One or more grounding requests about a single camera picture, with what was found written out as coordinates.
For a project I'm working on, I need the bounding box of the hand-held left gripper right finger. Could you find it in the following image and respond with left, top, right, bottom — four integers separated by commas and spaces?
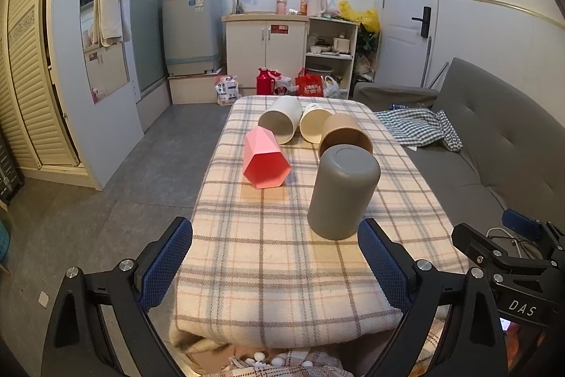
357, 219, 508, 377

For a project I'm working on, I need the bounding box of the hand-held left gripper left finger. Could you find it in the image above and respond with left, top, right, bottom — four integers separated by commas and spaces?
41, 217, 194, 377

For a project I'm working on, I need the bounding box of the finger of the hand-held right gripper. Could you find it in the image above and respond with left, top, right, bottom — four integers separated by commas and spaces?
451, 222, 552, 274
502, 208, 565, 262

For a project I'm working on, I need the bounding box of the pink hexagonal cup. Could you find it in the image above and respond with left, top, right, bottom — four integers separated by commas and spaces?
243, 127, 292, 189

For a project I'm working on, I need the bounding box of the grey cup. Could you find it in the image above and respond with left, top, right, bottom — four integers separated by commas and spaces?
307, 144, 381, 240

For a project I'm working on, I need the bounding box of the brown cup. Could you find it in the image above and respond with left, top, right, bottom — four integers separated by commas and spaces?
319, 113, 374, 159

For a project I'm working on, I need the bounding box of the cream cup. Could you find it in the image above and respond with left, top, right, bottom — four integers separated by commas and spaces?
300, 103, 334, 145

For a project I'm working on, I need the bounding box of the off-white cup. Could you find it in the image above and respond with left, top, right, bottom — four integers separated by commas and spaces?
258, 95, 303, 145

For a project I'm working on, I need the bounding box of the plaid blanket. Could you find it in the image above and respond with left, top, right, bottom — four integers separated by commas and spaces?
170, 95, 471, 355

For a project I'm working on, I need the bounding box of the grey sofa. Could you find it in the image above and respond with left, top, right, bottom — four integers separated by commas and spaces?
353, 58, 565, 272

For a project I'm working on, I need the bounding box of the green checked cloth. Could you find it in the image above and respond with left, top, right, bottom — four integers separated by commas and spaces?
375, 107, 463, 152

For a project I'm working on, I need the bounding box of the white platform box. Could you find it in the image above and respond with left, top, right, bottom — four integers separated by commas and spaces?
168, 68, 226, 105

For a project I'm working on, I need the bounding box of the red shopping bag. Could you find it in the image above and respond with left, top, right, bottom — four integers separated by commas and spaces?
295, 69, 325, 97

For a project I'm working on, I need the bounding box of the white open shelf unit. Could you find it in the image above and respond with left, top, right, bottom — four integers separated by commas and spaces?
304, 16, 359, 99

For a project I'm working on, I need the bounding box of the white sink cabinet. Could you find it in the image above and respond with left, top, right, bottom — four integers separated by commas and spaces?
221, 12, 310, 84

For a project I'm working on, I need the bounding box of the washing machine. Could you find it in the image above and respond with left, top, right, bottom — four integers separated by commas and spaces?
161, 0, 224, 77

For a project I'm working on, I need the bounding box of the louvered wardrobe door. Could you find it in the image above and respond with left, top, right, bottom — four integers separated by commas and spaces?
0, 0, 80, 170

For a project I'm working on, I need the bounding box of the yellow plastic bag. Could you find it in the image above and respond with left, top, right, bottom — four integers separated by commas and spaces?
338, 0, 380, 34

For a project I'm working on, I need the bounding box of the frosted glass door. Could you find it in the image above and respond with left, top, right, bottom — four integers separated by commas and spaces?
132, 0, 182, 95

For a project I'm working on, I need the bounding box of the white cable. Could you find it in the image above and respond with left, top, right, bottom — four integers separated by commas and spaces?
487, 227, 537, 258

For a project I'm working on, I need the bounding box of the wall mirror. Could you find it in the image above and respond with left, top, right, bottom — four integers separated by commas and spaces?
79, 0, 133, 106

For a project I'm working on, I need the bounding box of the black door handle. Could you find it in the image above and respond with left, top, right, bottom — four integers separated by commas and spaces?
411, 6, 432, 39

